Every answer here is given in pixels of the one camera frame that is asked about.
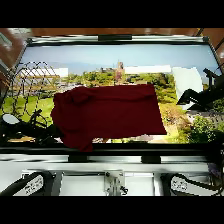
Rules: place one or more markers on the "red T-shirt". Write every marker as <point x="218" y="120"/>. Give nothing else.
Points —
<point x="110" y="113"/>

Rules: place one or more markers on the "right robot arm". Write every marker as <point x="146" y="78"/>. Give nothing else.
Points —
<point x="208" y="96"/>

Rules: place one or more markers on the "silver frame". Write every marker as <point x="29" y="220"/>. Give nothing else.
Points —
<point x="100" y="166"/>

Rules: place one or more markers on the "white garment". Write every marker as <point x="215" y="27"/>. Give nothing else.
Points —
<point x="186" y="81"/>

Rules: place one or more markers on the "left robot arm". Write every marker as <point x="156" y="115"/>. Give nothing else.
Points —
<point x="20" y="128"/>

